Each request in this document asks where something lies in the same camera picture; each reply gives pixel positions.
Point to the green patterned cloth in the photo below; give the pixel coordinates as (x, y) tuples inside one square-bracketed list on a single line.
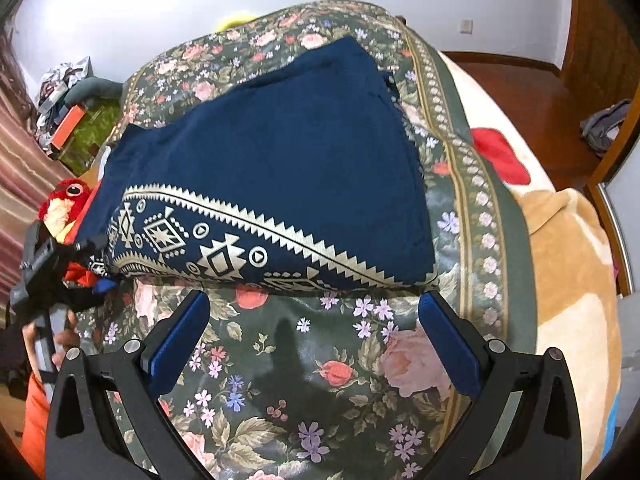
[(95, 130)]

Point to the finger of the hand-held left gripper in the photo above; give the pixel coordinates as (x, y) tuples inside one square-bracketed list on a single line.
[(87, 296), (89, 249)]

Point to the grey bag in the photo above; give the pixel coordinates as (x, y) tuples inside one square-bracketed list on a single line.
[(605, 127)]

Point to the yellow round object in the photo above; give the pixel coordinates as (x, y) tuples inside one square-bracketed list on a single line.
[(235, 21)]

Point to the beige printed blanket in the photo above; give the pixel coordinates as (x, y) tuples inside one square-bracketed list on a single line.
[(570, 270)]

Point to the white wall socket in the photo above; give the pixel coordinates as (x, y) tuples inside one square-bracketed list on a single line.
[(465, 26)]

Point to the red plush bird toy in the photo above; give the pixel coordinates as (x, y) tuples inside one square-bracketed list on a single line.
[(65, 200)]

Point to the person's left hand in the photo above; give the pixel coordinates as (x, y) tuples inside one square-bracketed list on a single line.
[(67, 335)]

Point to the navy patterned zip jacket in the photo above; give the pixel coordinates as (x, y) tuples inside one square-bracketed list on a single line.
[(280, 160)]

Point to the green floral blanket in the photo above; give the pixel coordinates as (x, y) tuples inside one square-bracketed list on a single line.
[(310, 360)]

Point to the wooden door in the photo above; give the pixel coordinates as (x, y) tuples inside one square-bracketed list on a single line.
[(605, 35)]

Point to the orange box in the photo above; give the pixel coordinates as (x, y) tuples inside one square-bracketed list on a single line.
[(67, 127)]

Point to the black studded cloth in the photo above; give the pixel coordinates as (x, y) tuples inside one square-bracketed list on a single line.
[(12, 372)]

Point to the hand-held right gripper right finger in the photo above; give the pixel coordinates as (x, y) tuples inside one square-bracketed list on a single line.
[(450, 345)]

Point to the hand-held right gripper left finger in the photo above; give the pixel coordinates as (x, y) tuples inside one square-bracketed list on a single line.
[(180, 345)]

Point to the striped pink curtain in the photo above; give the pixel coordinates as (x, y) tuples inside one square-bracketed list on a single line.
[(20, 160)]

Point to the white wardrobe door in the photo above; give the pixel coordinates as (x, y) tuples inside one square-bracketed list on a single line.
[(625, 220)]

